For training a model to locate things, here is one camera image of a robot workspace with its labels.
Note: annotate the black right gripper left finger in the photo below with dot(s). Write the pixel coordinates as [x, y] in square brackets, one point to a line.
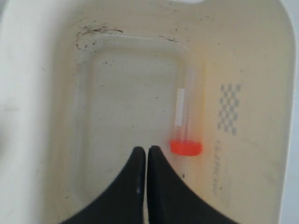
[122, 201]

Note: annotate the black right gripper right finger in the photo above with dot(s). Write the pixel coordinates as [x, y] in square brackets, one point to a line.
[170, 200]

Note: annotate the cream plastic bin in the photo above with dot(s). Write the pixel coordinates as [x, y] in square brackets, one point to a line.
[83, 82]

